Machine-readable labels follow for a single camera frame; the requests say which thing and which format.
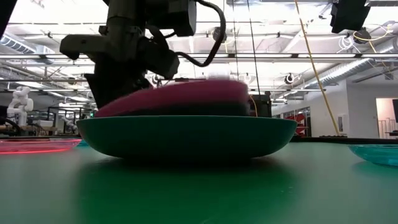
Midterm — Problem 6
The black monitor box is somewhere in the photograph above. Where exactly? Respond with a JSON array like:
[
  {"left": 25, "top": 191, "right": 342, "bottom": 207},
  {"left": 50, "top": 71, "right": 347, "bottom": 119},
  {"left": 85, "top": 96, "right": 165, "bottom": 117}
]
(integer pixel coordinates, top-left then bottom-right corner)
[{"left": 248, "top": 93, "right": 272, "bottom": 118}]

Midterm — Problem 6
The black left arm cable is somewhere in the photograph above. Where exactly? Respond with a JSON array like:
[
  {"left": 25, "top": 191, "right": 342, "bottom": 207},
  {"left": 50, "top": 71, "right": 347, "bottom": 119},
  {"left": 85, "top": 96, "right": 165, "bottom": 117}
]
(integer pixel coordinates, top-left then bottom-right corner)
[{"left": 175, "top": 0, "right": 227, "bottom": 68}]

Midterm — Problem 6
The black metal frame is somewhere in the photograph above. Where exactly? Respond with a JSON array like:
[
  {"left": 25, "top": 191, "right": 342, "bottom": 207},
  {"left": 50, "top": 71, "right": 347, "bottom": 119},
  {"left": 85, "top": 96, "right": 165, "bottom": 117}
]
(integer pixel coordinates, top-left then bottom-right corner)
[{"left": 157, "top": 77, "right": 207, "bottom": 91}]

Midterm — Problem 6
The thin black hanging cable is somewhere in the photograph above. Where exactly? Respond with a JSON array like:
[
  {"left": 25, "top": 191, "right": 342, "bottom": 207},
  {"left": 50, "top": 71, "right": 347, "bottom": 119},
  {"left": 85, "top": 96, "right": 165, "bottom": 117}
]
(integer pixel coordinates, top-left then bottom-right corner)
[
  {"left": 231, "top": 0, "right": 240, "bottom": 81},
  {"left": 246, "top": 0, "right": 261, "bottom": 95}
]

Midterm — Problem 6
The white humanoid robot figure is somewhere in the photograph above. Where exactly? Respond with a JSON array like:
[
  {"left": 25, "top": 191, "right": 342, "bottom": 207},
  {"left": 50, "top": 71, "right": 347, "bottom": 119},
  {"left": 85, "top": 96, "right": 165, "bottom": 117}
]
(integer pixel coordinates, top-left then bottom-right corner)
[{"left": 6, "top": 86, "right": 34, "bottom": 127}]

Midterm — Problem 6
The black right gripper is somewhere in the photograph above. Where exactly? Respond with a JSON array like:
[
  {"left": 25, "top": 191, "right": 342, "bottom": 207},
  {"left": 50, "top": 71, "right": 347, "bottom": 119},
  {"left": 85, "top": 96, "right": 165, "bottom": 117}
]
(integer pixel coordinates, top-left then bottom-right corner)
[{"left": 330, "top": 0, "right": 371, "bottom": 34}]

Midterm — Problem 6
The teal translucent plastic plate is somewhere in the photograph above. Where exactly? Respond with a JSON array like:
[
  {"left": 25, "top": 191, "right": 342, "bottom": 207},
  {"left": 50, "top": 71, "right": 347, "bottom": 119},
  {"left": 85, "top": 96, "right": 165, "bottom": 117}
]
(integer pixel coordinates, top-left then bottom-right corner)
[{"left": 348, "top": 144, "right": 398, "bottom": 168}]

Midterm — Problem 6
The yellow hanging cable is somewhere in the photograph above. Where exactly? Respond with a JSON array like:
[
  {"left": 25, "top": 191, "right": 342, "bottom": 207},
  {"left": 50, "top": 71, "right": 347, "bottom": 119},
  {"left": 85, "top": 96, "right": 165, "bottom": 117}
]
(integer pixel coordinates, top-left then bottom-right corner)
[{"left": 294, "top": 0, "right": 340, "bottom": 136}]

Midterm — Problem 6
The red and white banner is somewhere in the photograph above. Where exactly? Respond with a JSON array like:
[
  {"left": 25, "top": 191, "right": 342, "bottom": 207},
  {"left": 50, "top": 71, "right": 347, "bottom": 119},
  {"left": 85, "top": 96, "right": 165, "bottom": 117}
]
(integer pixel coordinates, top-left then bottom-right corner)
[{"left": 284, "top": 113, "right": 308, "bottom": 137}]

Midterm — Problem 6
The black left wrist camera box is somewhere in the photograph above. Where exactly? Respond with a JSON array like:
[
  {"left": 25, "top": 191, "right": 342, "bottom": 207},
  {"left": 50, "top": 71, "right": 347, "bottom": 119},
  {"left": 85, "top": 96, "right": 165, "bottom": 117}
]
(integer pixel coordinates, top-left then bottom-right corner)
[{"left": 146, "top": 0, "right": 198, "bottom": 37}]

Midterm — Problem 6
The large green bowl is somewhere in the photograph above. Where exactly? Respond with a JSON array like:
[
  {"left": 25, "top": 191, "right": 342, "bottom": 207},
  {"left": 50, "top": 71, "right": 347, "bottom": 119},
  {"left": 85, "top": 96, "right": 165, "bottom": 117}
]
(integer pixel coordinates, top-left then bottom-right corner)
[{"left": 76, "top": 114, "right": 298, "bottom": 159}]

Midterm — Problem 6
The white building column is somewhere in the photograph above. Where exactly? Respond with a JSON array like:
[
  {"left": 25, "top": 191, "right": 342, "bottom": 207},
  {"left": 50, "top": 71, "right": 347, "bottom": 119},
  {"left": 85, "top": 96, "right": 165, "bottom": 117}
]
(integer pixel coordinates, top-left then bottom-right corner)
[{"left": 206, "top": 63, "right": 231, "bottom": 82}]

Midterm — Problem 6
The pink translucent plastic plate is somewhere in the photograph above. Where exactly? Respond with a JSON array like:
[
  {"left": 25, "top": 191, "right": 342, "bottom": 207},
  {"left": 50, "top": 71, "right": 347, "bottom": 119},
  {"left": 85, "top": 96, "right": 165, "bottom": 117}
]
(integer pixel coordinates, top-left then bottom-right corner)
[{"left": 0, "top": 138, "right": 83, "bottom": 156}]

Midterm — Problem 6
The long ceiling light strip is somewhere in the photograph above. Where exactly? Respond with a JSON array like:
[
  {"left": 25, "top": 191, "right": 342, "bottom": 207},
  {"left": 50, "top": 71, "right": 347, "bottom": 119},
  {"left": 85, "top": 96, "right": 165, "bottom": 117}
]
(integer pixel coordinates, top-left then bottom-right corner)
[{"left": 177, "top": 53, "right": 357, "bottom": 60}]

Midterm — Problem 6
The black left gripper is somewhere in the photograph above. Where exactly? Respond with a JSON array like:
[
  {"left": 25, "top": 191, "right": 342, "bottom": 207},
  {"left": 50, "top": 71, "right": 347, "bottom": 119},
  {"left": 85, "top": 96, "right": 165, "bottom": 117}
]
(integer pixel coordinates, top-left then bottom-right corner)
[{"left": 60, "top": 0, "right": 181, "bottom": 110}]

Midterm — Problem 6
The wooden workbench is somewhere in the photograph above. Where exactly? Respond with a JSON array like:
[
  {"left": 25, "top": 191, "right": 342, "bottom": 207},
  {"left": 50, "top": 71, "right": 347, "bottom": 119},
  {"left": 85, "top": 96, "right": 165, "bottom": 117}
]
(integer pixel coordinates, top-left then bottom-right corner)
[{"left": 0, "top": 124, "right": 58, "bottom": 137}]

